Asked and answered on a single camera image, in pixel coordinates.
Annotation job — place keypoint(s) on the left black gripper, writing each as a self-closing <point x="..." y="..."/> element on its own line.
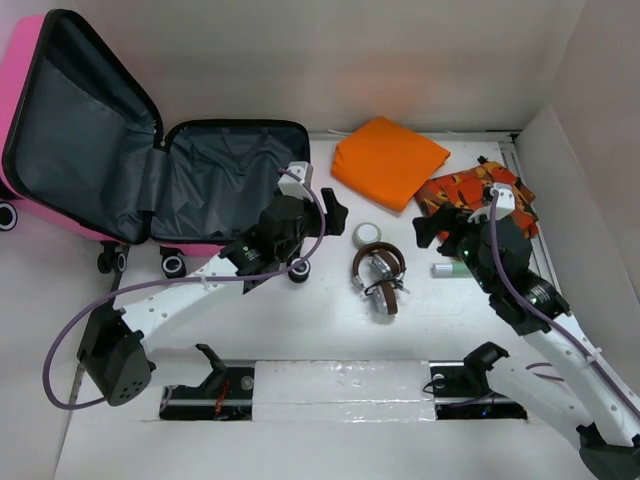
<point x="334" y="214"/>

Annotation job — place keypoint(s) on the round white-green jar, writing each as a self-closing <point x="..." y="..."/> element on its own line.
<point x="366" y="233"/>

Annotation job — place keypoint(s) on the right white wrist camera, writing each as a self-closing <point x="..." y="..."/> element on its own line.
<point x="500" y="201"/>

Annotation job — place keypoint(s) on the aluminium frame rail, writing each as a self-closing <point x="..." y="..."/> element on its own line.
<point x="526" y="218"/>

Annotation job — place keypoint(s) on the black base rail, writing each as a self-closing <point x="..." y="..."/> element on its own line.
<point x="407" y="391"/>

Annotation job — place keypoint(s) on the green white tube bottle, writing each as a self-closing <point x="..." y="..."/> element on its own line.
<point x="450" y="269"/>

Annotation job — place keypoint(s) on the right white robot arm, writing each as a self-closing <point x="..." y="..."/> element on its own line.
<point x="592" y="407"/>

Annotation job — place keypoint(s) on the orange camouflage cloth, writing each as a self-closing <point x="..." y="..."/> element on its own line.
<point x="463" y="189"/>

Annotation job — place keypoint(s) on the brown headphones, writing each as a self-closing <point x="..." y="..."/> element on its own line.
<point x="390" y="266"/>

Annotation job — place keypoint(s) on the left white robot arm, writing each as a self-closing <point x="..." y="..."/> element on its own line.
<point x="117" y="343"/>

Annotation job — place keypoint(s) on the pink hard-shell suitcase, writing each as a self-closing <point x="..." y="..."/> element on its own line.
<point x="84" y="146"/>

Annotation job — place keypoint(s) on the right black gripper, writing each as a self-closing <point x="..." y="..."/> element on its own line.
<point x="426" y="228"/>

